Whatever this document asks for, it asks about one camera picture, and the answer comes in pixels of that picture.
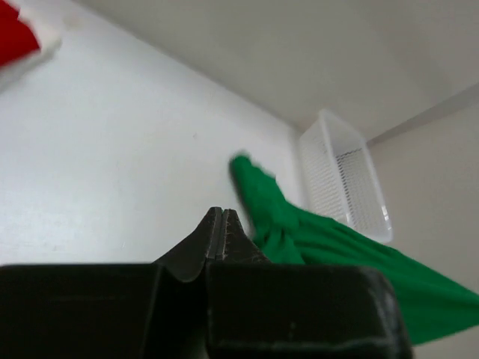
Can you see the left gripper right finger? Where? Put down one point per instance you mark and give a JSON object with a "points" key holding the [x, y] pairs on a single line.
{"points": [[258, 309]]}

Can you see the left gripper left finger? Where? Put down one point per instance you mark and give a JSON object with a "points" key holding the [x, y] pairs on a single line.
{"points": [[108, 310]]}

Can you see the green t shirt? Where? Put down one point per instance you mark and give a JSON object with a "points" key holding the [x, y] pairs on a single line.
{"points": [[433, 305]]}

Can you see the red t shirt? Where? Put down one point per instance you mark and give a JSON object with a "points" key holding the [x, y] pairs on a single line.
{"points": [[17, 38]]}

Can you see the white t shirt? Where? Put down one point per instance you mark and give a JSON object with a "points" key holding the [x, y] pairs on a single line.
{"points": [[47, 36]]}

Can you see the white plastic basket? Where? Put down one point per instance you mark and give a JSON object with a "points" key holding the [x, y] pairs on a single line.
{"points": [[340, 178]]}

